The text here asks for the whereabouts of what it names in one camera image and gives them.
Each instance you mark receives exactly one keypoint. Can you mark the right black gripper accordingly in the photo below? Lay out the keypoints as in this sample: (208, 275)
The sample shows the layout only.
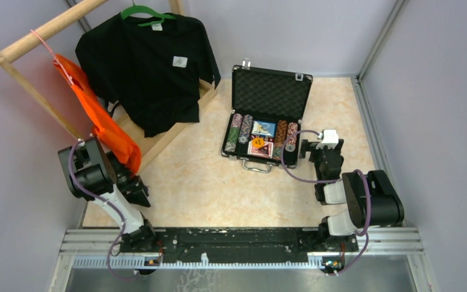
(323, 151)

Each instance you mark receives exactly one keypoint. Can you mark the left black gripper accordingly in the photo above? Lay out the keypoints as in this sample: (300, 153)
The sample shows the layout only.
(132, 188)

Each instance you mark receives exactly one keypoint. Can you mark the red black triangle marker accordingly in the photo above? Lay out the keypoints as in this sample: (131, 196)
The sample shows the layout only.
(265, 151)

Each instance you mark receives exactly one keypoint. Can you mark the blue playing card box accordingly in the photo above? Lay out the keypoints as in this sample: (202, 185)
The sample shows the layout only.
(261, 121)

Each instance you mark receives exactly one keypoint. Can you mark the clear round button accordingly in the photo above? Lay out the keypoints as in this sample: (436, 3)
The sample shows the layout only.
(264, 129)

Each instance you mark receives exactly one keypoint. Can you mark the orange round dealer button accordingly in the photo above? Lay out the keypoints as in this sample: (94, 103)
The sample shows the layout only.
(258, 142)

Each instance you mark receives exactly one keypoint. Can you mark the black aluminium poker case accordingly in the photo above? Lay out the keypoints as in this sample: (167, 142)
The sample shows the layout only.
(268, 95)

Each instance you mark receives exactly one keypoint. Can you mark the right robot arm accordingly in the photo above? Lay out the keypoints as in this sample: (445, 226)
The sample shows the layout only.
(370, 198)

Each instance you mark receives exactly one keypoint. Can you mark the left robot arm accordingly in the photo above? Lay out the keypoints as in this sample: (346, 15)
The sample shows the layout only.
(97, 176)

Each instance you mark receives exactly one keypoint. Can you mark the red white chip stack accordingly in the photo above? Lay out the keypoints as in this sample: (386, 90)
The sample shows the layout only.
(291, 137)

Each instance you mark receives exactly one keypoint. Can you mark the orange black chip stack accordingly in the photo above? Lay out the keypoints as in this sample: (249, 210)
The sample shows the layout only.
(280, 137)

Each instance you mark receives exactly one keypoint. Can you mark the red playing card deck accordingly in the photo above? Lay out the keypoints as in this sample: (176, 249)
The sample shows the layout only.
(251, 148)

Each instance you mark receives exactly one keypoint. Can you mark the purple blue chip stack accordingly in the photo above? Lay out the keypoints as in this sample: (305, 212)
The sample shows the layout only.
(245, 129)

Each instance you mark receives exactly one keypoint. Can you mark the green grey chip stack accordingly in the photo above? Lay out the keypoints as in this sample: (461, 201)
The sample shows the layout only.
(233, 132)

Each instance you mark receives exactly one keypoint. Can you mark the black t-shirt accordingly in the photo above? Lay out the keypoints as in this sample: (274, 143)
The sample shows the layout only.
(152, 67)

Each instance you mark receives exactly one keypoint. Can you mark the green clothes hanger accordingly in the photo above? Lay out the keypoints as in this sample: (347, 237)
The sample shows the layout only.
(142, 9)

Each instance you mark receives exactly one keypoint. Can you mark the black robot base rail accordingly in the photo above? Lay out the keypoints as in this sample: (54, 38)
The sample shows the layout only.
(237, 245)

